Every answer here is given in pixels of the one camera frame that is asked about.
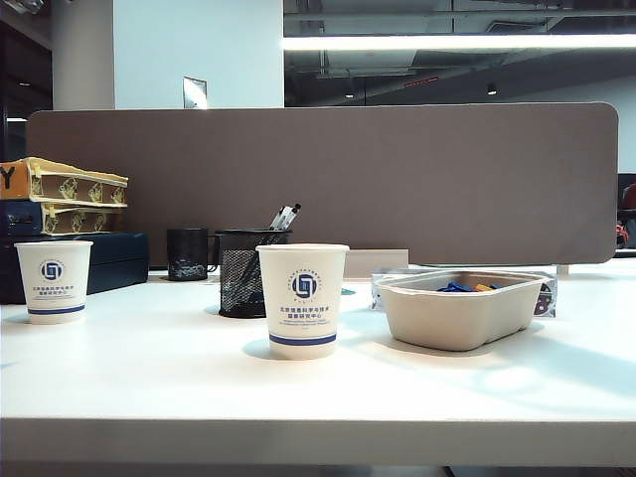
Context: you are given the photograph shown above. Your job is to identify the black mug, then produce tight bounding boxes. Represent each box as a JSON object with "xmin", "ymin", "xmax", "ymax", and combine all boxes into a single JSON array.
[{"xmin": 165, "ymin": 228, "xmax": 210, "ymax": 282}]

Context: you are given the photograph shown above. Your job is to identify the beige pulp tray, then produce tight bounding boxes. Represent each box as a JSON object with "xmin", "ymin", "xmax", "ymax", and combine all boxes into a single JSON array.
[{"xmin": 373, "ymin": 269, "xmax": 548, "ymax": 352}]

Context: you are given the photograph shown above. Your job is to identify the small framed wall sign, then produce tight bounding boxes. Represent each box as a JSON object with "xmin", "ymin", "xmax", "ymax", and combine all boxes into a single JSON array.
[{"xmin": 181, "ymin": 76, "xmax": 209, "ymax": 110}]

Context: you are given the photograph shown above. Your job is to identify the brown desk divider panel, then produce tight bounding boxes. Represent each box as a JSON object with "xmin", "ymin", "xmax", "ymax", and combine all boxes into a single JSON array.
[{"xmin": 25, "ymin": 101, "xmax": 620, "ymax": 267}]

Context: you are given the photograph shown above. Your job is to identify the black gel pen clear cap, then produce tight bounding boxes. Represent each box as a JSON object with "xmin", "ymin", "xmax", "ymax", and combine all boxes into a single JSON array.
[
  {"xmin": 236, "ymin": 205, "xmax": 293, "ymax": 304},
  {"xmin": 247, "ymin": 202, "xmax": 303, "ymax": 299}
]

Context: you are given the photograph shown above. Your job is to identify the white round pillar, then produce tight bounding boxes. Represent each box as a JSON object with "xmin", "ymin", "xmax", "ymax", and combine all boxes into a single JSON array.
[{"xmin": 51, "ymin": 0, "xmax": 116, "ymax": 111}]

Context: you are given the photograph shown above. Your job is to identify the long ceiling light strip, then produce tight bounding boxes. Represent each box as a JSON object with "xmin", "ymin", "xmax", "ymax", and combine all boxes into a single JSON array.
[{"xmin": 282, "ymin": 33, "xmax": 636, "ymax": 52}]

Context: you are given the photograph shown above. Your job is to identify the black and red office chair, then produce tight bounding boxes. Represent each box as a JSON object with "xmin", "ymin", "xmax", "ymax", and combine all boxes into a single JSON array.
[{"xmin": 617, "ymin": 173, "xmax": 636, "ymax": 248}]

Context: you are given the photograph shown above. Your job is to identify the black mesh pen holder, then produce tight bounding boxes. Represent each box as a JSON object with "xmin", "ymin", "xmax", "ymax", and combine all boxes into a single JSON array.
[{"xmin": 215, "ymin": 228, "xmax": 294, "ymax": 320}]

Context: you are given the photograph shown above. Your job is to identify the wooden toy boxes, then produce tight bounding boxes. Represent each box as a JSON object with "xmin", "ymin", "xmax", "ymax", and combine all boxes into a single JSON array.
[
  {"xmin": 0, "ymin": 156, "xmax": 129, "ymax": 206},
  {"xmin": 0, "ymin": 198, "xmax": 125, "ymax": 236}
]

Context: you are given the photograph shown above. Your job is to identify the beige divider base block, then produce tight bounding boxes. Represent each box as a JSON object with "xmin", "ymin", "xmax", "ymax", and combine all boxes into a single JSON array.
[{"xmin": 347, "ymin": 247, "xmax": 410, "ymax": 279}]

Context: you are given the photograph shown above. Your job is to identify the white paper cup blue logo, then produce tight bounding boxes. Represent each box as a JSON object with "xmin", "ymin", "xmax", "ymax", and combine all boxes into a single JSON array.
[
  {"xmin": 13, "ymin": 240, "xmax": 94, "ymax": 325},
  {"xmin": 255, "ymin": 242, "xmax": 351, "ymax": 361}
]

